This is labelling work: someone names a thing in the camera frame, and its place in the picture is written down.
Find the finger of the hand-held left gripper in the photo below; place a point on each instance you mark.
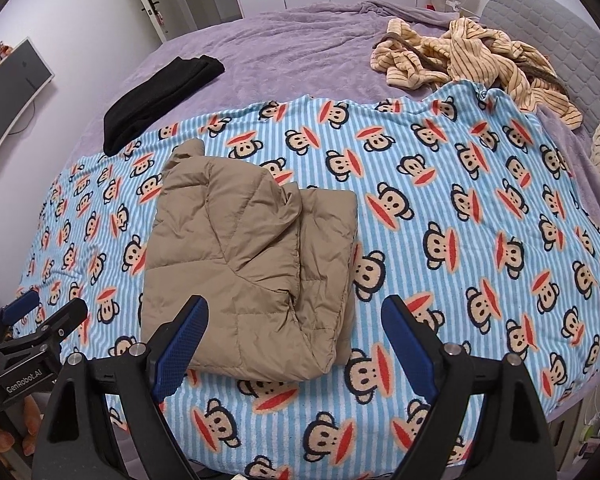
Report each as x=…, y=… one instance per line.
x=22, y=307
x=55, y=327

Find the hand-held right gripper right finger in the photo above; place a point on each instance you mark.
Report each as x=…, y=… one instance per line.
x=410, y=350

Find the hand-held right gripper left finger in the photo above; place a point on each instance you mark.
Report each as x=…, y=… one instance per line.
x=180, y=350

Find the khaki puffer jacket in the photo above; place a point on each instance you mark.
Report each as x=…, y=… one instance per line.
x=240, y=260

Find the white clothes hanger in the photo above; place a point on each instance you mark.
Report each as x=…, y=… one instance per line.
x=462, y=8

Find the person's left hand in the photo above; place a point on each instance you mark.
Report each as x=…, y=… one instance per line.
x=32, y=425

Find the blue striped monkey print blanket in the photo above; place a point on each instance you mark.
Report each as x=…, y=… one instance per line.
x=455, y=210

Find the white curved monitor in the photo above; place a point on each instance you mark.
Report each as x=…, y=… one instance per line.
x=10, y=100

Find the black folded garment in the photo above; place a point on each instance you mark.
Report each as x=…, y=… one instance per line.
x=155, y=95

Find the beige striped fleece garment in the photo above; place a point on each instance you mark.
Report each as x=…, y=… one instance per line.
x=480, y=55

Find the purple bedspread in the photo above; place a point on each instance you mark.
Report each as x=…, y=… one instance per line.
x=290, y=45

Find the grey quilted headboard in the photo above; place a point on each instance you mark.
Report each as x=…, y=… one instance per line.
x=555, y=35

